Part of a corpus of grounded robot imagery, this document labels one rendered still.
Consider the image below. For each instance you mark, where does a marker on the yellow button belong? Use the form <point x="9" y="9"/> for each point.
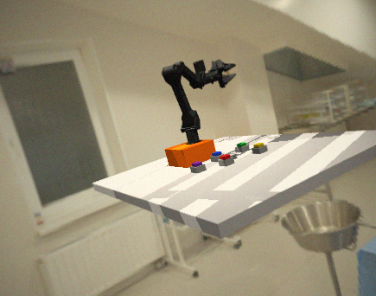
<point x="259" y="148"/>

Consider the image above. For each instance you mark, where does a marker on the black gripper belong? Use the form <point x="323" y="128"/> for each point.
<point x="217" y="74"/>

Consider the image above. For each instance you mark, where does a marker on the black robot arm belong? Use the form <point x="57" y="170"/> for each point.
<point x="172" y="75"/>

